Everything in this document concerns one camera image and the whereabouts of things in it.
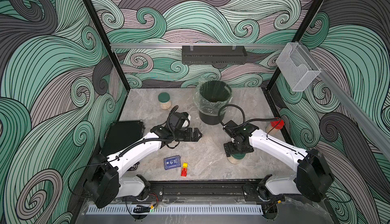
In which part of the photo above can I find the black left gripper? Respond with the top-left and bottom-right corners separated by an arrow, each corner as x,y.
172,128 -> 202,142

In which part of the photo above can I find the glass oatmeal jar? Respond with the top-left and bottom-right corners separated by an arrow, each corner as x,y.
227,156 -> 242,164

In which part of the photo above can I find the black bin with green liner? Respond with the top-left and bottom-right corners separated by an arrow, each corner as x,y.
194,79 -> 233,126

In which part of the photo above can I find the green jar lid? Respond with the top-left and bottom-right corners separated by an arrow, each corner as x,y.
230,153 -> 246,160

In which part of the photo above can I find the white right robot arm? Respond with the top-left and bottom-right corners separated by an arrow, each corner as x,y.
223,121 -> 335,203

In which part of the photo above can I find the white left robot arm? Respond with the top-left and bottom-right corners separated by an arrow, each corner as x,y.
83,112 -> 202,208

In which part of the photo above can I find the red-lidded oatmeal jar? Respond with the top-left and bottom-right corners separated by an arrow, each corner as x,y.
265,120 -> 284,135

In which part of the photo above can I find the green-lidded oatmeal jar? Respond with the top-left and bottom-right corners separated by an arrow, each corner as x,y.
158,92 -> 171,110

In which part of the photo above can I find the blue card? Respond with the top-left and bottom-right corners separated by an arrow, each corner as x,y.
164,155 -> 181,170

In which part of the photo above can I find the red yellow toy block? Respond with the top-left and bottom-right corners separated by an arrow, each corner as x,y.
181,163 -> 188,177

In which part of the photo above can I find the black flat tray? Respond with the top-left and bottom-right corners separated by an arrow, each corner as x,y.
101,121 -> 145,157

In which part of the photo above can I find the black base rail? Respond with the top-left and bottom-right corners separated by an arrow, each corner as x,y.
133,179 -> 305,203

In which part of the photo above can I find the black wall shelf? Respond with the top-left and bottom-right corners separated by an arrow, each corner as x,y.
182,46 -> 248,66

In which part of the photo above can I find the white slotted cable duct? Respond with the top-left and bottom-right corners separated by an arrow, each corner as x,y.
86,204 -> 263,215

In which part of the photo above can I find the clear acrylic wall holder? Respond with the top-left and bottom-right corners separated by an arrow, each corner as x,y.
276,42 -> 321,92

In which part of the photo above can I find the aluminium wall rail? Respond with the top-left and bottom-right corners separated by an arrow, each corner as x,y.
110,42 -> 286,50

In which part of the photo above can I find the black corner frame post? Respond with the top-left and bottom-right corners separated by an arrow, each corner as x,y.
82,0 -> 131,93

